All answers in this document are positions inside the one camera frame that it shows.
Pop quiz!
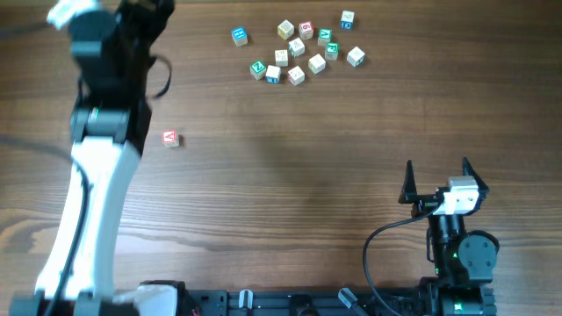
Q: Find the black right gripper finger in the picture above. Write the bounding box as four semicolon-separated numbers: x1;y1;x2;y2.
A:
400;160;417;196
462;157;487;190

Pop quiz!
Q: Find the wooden block red picture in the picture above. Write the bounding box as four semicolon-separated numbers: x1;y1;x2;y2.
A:
287;66;306;86

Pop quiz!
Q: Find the plain yellow picture block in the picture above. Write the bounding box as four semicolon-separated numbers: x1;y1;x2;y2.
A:
275;50;289;68

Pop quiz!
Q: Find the red letter A block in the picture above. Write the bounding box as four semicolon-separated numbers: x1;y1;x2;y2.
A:
162;130;180;147

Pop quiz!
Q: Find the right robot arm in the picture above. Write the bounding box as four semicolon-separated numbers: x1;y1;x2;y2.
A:
399;158;500;315

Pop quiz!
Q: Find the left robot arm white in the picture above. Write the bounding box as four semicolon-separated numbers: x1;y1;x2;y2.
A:
10;1;178;315

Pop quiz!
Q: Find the wooden block right end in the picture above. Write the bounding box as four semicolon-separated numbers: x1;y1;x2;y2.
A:
346;47;365;68

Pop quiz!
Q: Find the wooden block yellow green picture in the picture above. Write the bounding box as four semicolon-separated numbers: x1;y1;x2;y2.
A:
308;54;326;75

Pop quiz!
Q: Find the green letter F block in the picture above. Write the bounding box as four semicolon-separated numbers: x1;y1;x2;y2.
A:
325;42;339;60

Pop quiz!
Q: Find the green letter V block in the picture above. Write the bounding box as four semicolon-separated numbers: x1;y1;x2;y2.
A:
317;28;333;47

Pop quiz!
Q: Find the wooden block green side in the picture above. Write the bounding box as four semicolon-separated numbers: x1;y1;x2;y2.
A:
288;38;306;57

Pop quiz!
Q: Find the wooden block blue C side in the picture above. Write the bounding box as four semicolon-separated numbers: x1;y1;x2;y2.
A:
340;11;355;30

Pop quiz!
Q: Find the red number 9 block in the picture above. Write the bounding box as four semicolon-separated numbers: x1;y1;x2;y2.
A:
299;21;314;40

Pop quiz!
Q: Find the green letter Z block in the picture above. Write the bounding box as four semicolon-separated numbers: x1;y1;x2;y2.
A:
249;60;267;80

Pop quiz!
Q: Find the blue top wooden block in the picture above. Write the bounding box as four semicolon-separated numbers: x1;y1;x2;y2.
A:
231;26;249;47

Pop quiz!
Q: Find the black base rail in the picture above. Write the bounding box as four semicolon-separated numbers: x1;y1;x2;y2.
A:
144;280;498;316

